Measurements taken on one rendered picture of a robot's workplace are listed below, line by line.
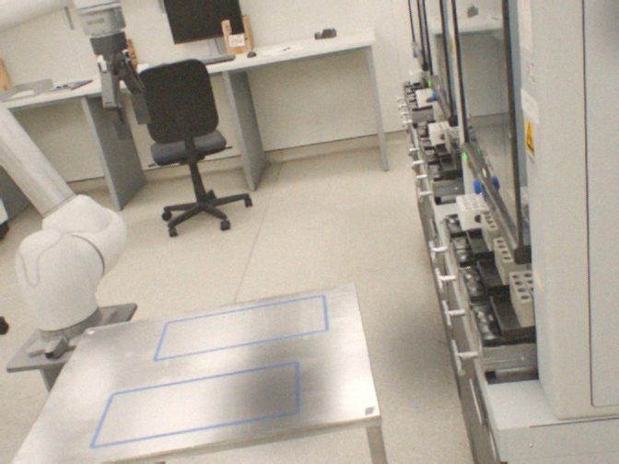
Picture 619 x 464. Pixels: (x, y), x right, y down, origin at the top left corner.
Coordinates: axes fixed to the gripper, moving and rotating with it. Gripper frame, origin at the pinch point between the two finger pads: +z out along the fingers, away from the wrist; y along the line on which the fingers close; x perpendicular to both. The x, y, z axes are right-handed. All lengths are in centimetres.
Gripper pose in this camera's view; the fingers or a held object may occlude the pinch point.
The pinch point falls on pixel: (134, 126)
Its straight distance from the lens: 154.4
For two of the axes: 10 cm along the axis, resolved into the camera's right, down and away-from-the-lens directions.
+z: 1.8, 9.1, 3.8
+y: -0.6, 4.0, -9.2
